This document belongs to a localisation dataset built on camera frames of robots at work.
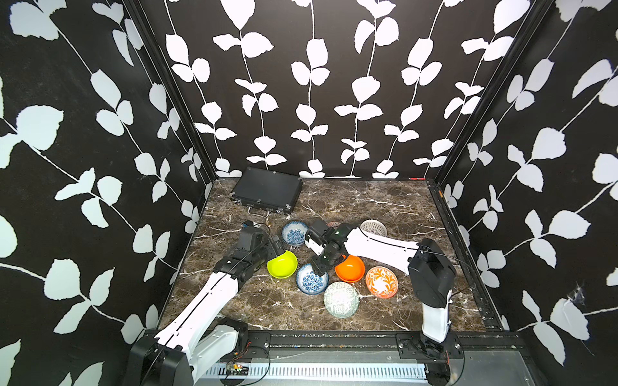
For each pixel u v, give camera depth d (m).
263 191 1.11
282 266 0.89
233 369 0.70
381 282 0.86
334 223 1.10
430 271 0.48
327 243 0.65
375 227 1.01
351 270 0.88
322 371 0.70
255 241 0.64
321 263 0.76
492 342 0.76
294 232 0.99
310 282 0.86
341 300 0.82
